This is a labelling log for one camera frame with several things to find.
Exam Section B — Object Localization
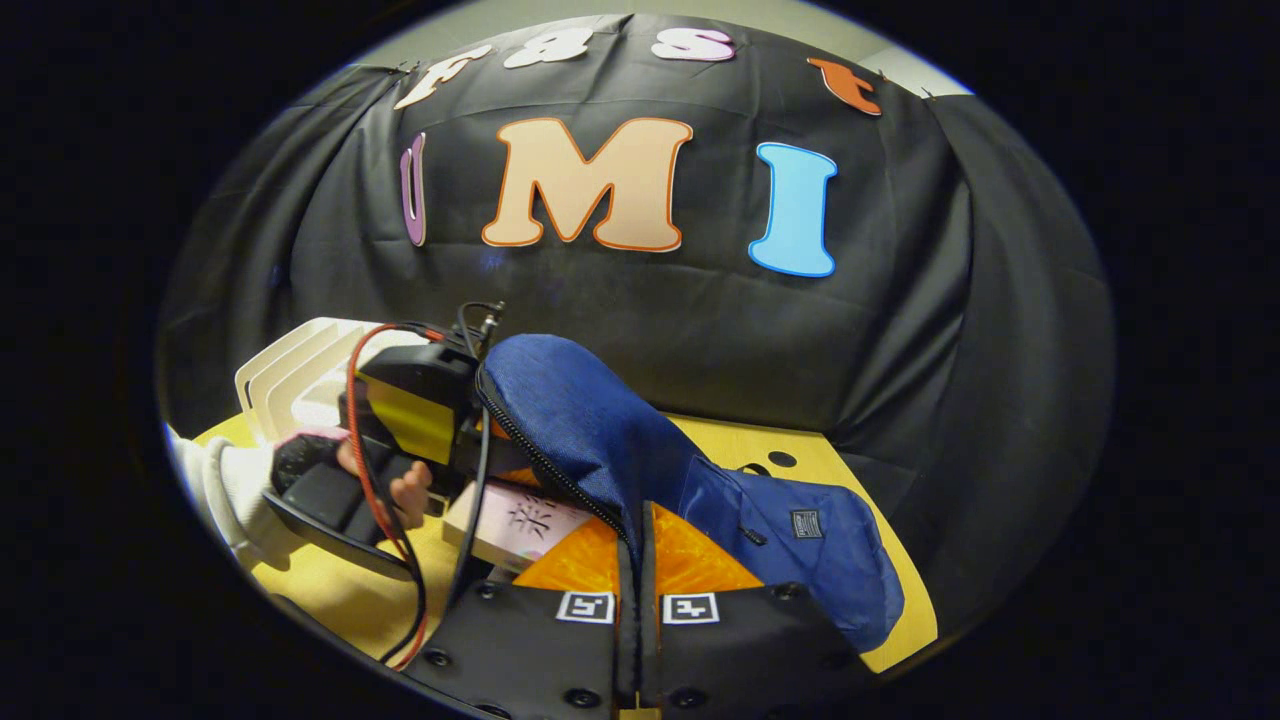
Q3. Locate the black backdrop cloth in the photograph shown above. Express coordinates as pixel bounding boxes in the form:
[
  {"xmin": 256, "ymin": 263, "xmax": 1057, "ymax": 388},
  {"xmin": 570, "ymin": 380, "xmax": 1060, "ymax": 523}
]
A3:
[{"xmin": 158, "ymin": 12, "xmax": 1116, "ymax": 641}]

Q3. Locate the red cable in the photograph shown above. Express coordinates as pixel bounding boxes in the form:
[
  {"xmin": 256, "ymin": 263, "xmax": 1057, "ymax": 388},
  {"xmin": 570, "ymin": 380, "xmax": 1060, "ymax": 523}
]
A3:
[{"xmin": 345, "ymin": 322, "xmax": 433, "ymax": 671}]

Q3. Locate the white bookshelf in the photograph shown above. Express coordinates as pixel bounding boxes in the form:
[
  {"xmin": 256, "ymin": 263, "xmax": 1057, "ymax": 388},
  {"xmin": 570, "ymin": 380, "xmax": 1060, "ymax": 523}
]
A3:
[{"xmin": 233, "ymin": 316, "xmax": 431, "ymax": 446}]

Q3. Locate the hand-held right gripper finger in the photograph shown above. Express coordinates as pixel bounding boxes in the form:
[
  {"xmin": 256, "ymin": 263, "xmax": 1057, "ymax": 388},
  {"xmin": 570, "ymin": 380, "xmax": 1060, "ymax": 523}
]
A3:
[
  {"xmin": 640, "ymin": 502, "xmax": 873, "ymax": 716},
  {"xmin": 405, "ymin": 512, "xmax": 639, "ymax": 716}
]

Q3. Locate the blue schoolbag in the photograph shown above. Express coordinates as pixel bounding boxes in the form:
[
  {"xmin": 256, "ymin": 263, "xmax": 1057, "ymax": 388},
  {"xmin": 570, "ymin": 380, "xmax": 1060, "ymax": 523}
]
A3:
[{"xmin": 475, "ymin": 333, "xmax": 906, "ymax": 656}]

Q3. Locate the black cable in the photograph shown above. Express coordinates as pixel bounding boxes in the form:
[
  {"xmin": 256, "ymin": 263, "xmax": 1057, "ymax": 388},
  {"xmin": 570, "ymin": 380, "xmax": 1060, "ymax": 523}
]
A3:
[{"xmin": 440, "ymin": 300, "xmax": 507, "ymax": 613}]

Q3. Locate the pink cover book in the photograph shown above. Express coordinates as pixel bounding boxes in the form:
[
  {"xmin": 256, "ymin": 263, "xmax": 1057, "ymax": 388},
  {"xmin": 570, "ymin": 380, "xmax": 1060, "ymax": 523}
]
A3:
[{"xmin": 443, "ymin": 478, "xmax": 593, "ymax": 573}]

